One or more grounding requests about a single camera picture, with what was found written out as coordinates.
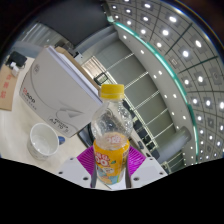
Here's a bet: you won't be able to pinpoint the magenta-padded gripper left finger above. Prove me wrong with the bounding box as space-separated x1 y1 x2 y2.
56 145 98 189

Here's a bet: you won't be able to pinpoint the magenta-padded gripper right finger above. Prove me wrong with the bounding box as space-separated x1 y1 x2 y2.
127 145 168 189

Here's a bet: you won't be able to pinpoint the yellow-capped clear drink bottle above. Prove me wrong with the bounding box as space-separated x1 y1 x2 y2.
90 83 134 188

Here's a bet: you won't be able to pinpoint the black desk telephone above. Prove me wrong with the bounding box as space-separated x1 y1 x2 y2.
78 124 96 148

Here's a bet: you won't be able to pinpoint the black office chairs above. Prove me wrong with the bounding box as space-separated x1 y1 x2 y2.
123 99 161 158

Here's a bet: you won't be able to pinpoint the white copy paper box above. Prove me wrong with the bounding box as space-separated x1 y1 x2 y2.
19 45 104 138

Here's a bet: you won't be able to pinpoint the ceiling lights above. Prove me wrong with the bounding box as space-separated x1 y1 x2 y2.
109 0 224 161

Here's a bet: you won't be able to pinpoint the black device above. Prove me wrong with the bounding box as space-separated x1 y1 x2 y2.
4 51 28 70

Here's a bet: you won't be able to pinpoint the white mug with blue handle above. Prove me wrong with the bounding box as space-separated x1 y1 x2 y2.
28 122 66 161

